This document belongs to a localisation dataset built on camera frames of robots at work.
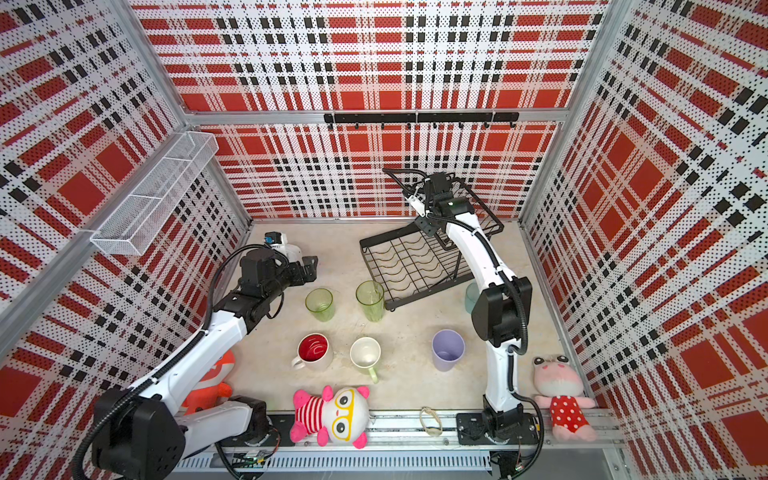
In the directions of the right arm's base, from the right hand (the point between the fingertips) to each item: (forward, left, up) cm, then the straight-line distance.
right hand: (432, 216), depth 89 cm
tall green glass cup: (-14, +20, -22) cm, 33 cm away
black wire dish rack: (+1, +7, -24) cm, 25 cm away
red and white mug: (-33, +35, -22) cm, 53 cm away
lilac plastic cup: (-34, -3, -16) cm, 38 cm away
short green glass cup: (-18, +36, -21) cm, 45 cm away
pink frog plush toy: (-43, -30, -18) cm, 56 cm away
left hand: (-15, +37, -4) cm, 40 cm away
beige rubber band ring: (-53, +2, -22) cm, 58 cm away
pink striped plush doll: (-50, +24, -15) cm, 58 cm away
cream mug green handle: (-34, +20, -20) cm, 44 cm away
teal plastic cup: (-17, -12, -17) cm, 27 cm away
